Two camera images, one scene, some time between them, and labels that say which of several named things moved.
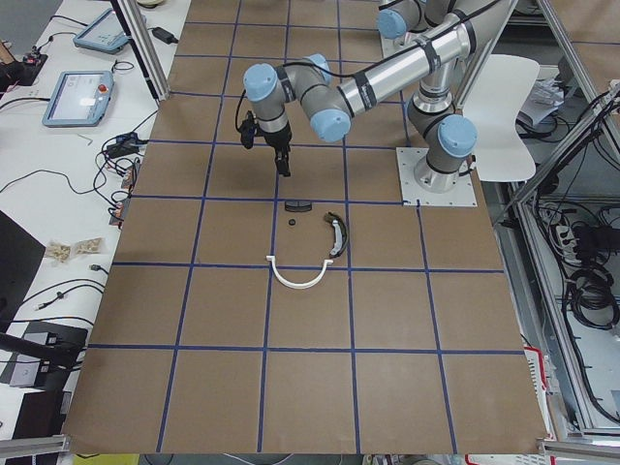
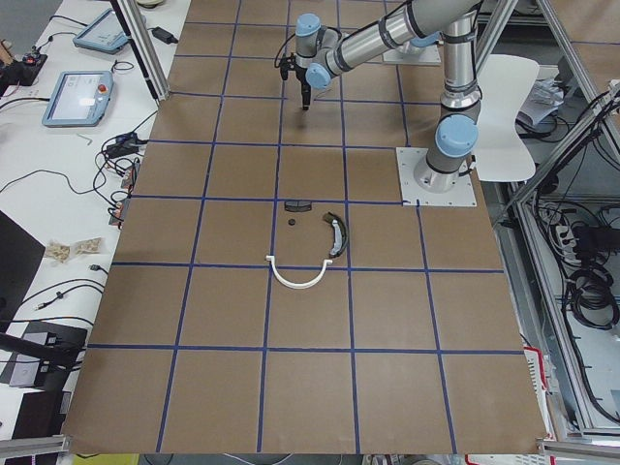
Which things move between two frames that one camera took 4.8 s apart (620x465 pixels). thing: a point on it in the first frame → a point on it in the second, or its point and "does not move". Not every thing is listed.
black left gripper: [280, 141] → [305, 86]
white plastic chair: [501, 153] does not move
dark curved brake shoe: [340, 232] does not move
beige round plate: [149, 3] does not move
